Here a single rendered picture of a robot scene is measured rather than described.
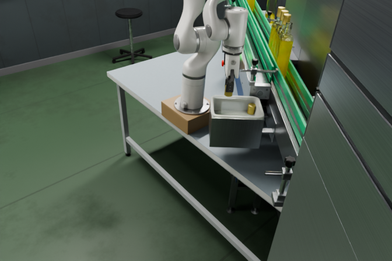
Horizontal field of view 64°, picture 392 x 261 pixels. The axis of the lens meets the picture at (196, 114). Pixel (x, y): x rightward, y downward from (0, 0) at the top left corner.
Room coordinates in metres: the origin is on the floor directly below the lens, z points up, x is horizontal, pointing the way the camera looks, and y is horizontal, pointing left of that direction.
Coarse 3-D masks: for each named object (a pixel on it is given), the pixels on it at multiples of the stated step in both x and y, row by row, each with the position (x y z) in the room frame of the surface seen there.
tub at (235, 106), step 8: (216, 96) 1.22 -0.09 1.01; (224, 96) 1.23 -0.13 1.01; (232, 96) 1.23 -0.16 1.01; (240, 96) 1.23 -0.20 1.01; (248, 96) 1.23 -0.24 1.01; (216, 104) 1.22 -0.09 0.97; (224, 104) 1.22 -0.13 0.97; (232, 104) 1.22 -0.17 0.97; (240, 104) 1.22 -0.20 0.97; (256, 104) 1.20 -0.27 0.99; (216, 112) 1.19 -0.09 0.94; (224, 112) 1.20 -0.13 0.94; (232, 112) 1.20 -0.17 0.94; (240, 112) 1.20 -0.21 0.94; (256, 112) 1.17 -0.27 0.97
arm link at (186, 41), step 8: (184, 0) 1.43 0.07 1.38; (192, 0) 1.41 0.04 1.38; (200, 0) 1.41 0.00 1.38; (184, 8) 1.42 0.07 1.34; (192, 8) 1.39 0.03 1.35; (200, 8) 1.41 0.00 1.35; (184, 16) 1.40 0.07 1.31; (192, 16) 1.38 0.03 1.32; (184, 24) 1.37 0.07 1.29; (192, 24) 1.37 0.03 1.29; (176, 32) 1.38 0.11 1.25; (184, 32) 1.35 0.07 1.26; (192, 32) 1.36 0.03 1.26; (176, 40) 1.35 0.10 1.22; (184, 40) 1.33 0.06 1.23; (192, 40) 1.34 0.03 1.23; (176, 48) 1.35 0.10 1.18; (184, 48) 1.33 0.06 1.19; (192, 48) 1.34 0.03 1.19
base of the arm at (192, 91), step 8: (184, 80) 1.37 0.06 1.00; (192, 80) 1.35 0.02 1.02; (200, 80) 1.36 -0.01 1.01; (184, 88) 1.37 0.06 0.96; (192, 88) 1.35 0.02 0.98; (200, 88) 1.36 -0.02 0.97; (184, 96) 1.36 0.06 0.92; (192, 96) 1.35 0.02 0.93; (200, 96) 1.37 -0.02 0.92; (176, 104) 1.39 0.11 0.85; (184, 104) 1.35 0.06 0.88; (192, 104) 1.35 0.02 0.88; (200, 104) 1.37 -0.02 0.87; (208, 104) 1.41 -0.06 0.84; (184, 112) 1.32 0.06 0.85; (192, 112) 1.32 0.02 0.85; (200, 112) 1.33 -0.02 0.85
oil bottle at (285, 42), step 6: (282, 36) 1.36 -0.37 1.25; (288, 36) 1.36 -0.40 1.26; (282, 42) 1.35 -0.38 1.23; (288, 42) 1.35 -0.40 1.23; (276, 48) 1.40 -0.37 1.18; (282, 48) 1.35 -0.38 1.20; (288, 48) 1.35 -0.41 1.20; (276, 54) 1.38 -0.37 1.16; (282, 54) 1.35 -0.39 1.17; (288, 54) 1.35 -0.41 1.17; (276, 60) 1.36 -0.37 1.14; (282, 60) 1.35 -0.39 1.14; (288, 60) 1.35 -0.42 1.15; (282, 66) 1.35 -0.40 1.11; (282, 72) 1.35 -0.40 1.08
